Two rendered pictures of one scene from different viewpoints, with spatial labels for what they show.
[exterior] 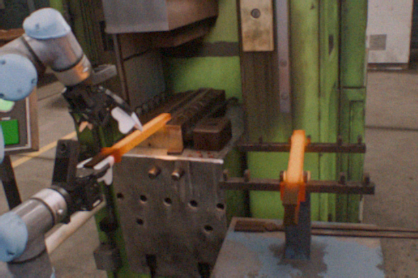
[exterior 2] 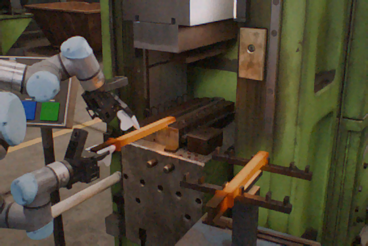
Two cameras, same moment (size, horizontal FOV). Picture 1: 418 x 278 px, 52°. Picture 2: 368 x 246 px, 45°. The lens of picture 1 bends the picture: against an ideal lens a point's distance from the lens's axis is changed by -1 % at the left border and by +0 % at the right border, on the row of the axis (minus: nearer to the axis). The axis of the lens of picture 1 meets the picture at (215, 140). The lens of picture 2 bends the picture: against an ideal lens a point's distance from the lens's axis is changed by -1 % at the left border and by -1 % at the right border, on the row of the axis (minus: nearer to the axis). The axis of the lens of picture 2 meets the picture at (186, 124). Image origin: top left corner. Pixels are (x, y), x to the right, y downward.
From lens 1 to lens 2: 0.42 m
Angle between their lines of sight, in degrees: 12
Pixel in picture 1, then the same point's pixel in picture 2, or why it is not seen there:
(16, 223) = (31, 181)
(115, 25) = (140, 41)
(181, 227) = (167, 212)
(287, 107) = (270, 129)
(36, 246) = (42, 199)
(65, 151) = (77, 137)
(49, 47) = (75, 64)
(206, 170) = (190, 169)
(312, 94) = (291, 122)
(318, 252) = not seen: outside the picture
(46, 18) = (75, 45)
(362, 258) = not seen: outside the picture
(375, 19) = not seen: outside the picture
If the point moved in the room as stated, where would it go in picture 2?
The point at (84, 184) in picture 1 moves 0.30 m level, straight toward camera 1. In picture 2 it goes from (86, 163) to (73, 216)
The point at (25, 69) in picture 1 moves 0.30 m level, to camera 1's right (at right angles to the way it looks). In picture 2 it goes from (50, 83) to (167, 90)
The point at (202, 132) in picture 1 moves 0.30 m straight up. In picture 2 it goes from (194, 137) to (195, 53)
